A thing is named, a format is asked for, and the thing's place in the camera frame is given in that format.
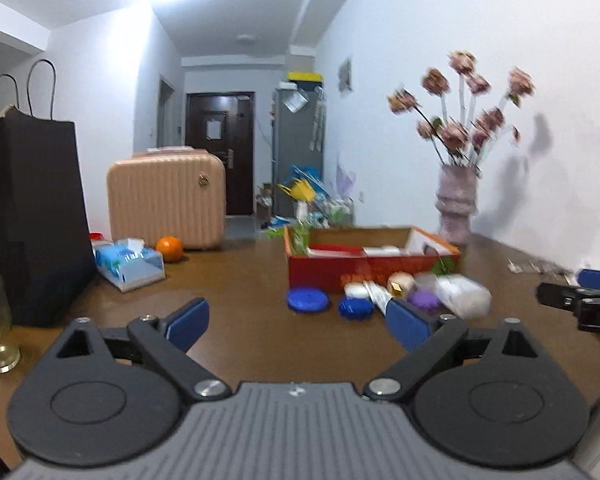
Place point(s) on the yellow box on refrigerator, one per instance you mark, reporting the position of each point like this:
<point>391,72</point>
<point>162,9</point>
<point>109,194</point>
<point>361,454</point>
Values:
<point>309,78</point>

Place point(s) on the dark wooden door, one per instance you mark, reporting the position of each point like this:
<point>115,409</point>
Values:
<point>223,124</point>

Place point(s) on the dried pink roses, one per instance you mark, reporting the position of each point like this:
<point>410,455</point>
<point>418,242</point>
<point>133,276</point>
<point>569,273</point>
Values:
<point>462,140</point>

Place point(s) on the white cotton swab pack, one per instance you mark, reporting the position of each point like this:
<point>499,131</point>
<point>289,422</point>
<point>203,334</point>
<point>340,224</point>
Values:
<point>464,297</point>

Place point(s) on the red white lint brush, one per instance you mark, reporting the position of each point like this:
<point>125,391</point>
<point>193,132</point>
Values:
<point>335,251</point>

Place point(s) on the grey refrigerator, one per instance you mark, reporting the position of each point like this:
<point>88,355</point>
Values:
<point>293,143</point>

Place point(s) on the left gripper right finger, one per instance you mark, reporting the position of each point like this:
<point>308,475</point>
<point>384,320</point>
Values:
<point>430,344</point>

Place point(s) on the large blue round lid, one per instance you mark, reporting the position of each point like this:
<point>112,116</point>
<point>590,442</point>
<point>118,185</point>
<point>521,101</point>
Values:
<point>307,300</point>

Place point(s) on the orange fruit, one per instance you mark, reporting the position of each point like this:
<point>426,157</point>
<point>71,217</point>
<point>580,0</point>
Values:
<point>171,248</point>

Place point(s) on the purple ribbed vase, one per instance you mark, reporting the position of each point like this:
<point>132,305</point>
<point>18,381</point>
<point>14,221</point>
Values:
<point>456,202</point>

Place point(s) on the cluttered wire rack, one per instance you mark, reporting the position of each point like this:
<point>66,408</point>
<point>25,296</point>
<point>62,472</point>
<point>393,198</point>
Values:
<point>328,207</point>

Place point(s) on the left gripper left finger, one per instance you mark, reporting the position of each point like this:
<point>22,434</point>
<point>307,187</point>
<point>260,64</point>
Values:
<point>163,344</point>

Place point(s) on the beige small box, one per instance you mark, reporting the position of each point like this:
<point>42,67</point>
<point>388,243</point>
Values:
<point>400,284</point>

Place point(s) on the black paper bag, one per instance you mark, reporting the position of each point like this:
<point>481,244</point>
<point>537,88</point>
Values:
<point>46,255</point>

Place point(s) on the blue tissue box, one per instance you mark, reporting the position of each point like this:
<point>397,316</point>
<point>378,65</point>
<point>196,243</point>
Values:
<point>128,264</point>

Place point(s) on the orange red cardboard box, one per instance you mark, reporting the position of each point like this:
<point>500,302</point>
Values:
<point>422,252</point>

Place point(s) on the pink ribbed suitcase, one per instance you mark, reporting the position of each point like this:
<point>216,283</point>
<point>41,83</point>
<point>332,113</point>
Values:
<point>177,192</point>

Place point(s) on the small blue ridged lid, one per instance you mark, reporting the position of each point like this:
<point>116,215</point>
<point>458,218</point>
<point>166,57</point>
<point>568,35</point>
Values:
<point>352,308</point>

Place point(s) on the white spray bottle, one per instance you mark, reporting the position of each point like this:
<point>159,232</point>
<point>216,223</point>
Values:
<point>379,296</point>

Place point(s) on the white round jar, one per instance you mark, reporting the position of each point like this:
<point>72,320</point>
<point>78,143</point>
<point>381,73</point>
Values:
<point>356,291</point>

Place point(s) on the green spray bottle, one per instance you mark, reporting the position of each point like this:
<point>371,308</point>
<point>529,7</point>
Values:
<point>301,229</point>

